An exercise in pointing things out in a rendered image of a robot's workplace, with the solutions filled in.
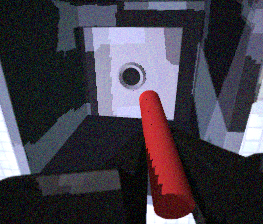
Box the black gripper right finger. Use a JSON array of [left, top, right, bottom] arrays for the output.
[[170, 127, 263, 224]]

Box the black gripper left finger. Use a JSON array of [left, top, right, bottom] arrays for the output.
[[0, 130, 148, 224]]

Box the red peg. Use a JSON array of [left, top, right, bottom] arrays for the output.
[[139, 90, 195, 220]]

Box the white plate with hole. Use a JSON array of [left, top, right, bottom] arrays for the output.
[[83, 26, 183, 120]]

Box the dark open box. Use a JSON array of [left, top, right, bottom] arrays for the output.
[[0, 0, 263, 175]]

